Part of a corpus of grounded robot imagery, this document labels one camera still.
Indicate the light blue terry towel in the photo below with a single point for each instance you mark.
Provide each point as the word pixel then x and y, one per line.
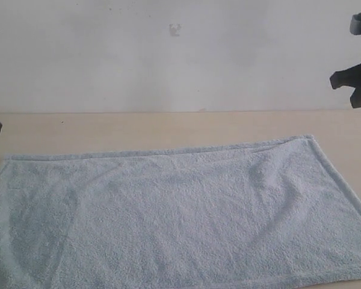
pixel 271 214

